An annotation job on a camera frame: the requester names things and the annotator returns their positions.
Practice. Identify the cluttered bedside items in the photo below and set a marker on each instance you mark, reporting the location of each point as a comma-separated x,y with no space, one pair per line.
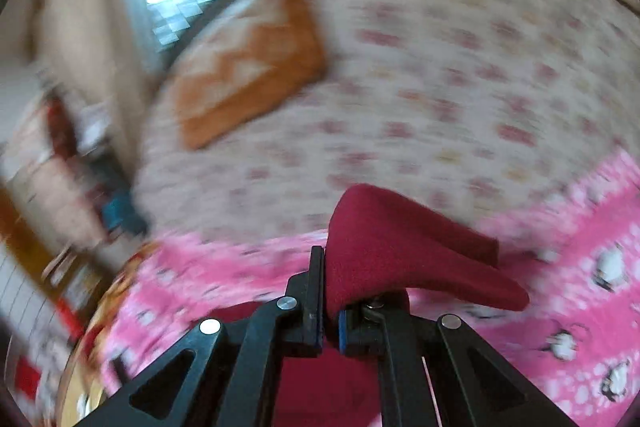
81,223

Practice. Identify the dark red small garment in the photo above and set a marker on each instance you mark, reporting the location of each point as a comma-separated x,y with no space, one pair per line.
380,243

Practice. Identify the beige curtain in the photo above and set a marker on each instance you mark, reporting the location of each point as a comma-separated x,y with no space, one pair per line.
104,52

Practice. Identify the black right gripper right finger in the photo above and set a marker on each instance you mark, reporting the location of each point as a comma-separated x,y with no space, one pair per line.
440,373

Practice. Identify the floral cream bed sheet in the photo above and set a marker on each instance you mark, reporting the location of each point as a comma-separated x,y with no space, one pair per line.
467,106

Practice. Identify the orange white patterned cloth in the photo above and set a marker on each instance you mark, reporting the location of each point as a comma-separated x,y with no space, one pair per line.
244,67

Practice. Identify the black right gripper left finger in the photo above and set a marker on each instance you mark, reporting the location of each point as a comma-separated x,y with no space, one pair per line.
225,373

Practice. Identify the pink penguin print blanket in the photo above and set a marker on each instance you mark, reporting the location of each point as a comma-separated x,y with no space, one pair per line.
577,255

